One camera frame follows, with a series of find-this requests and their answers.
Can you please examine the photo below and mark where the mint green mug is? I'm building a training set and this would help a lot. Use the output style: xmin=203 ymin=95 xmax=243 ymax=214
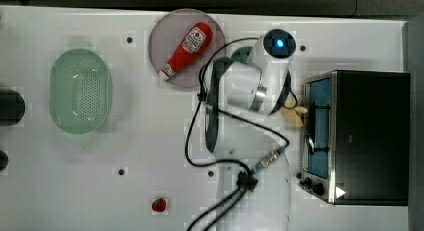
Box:
xmin=231 ymin=46 xmax=252 ymax=64

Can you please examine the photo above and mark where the peeled banana toy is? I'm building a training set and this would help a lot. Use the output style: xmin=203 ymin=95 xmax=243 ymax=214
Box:
xmin=281 ymin=97 xmax=308 ymax=128

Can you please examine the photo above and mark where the grey round plate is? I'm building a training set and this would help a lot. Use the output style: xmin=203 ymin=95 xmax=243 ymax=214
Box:
xmin=148 ymin=9 xmax=226 ymax=88

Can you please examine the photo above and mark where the black frying pan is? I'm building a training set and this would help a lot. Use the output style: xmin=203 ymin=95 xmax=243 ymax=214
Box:
xmin=0 ymin=88 xmax=26 ymax=126

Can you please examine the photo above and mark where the black toaster oven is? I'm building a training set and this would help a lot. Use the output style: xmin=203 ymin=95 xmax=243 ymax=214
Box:
xmin=298 ymin=70 xmax=410 ymax=206

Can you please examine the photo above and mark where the red ketchup bottle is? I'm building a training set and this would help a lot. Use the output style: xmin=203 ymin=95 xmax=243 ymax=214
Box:
xmin=159 ymin=22 xmax=214 ymax=80

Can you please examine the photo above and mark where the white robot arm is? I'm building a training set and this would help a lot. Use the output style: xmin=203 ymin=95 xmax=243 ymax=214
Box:
xmin=199 ymin=29 xmax=296 ymax=231

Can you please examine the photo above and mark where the mint green colander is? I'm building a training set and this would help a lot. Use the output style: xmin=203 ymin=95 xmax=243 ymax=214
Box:
xmin=49 ymin=41 xmax=112 ymax=134

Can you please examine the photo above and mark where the red strawberry toy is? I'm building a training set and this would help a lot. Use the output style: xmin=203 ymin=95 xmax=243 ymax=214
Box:
xmin=151 ymin=198 xmax=167 ymax=213

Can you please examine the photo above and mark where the black round container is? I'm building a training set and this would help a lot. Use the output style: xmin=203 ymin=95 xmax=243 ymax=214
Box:
xmin=0 ymin=150 xmax=9 ymax=171

